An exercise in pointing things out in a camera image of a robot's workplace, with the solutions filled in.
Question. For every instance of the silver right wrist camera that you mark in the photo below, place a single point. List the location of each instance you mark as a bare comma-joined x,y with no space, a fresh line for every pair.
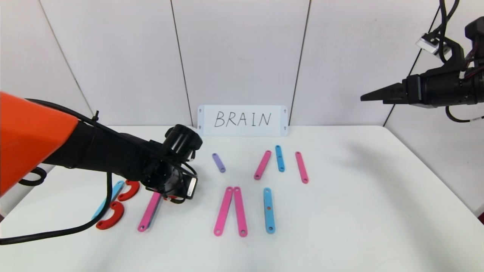
429,43

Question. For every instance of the long blue wooden bar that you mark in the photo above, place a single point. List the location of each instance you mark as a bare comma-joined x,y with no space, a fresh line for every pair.
115,189
269,210

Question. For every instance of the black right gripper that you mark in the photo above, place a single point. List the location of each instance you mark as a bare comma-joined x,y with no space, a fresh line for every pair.
413,90

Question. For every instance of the short blue wooden bar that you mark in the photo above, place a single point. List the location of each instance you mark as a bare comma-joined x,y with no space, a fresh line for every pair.
280,158

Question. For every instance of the small red wooden arc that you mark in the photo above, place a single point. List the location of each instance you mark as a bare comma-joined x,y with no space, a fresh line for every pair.
171,197

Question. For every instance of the short purple wooden bar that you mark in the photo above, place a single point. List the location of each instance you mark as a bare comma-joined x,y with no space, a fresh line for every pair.
219,163

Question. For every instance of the large red wooden arc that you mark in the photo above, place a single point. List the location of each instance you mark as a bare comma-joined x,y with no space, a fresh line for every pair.
133,189
116,217

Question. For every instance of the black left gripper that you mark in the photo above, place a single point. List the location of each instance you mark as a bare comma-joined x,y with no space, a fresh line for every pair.
191,187

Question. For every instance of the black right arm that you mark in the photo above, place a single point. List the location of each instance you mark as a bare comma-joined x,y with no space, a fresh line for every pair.
476,37

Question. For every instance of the white BRAIN sign card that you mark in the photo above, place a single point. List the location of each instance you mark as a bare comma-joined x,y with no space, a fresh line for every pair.
242,120

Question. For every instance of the pink wooden bar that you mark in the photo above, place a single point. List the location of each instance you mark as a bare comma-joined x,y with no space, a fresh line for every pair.
301,167
240,211
149,212
262,165
223,210

